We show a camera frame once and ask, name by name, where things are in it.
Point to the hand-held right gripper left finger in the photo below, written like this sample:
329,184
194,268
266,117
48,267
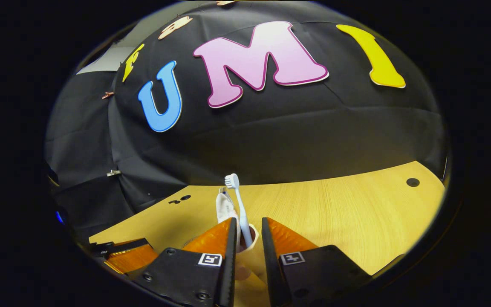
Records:
229,264

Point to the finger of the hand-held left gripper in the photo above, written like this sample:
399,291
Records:
132,258

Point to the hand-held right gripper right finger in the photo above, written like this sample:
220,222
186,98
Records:
271,268

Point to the beige cup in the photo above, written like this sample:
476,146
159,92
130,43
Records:
252,264

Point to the white toothpaste tube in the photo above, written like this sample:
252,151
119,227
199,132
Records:
224,209

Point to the light blue toothbrush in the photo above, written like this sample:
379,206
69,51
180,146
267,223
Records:
240,204

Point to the wooden desktop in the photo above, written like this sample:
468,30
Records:
335,213

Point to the white cloth clip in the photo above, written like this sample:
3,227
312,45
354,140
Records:
113,172

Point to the red cloth clip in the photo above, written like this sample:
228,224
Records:
108,94

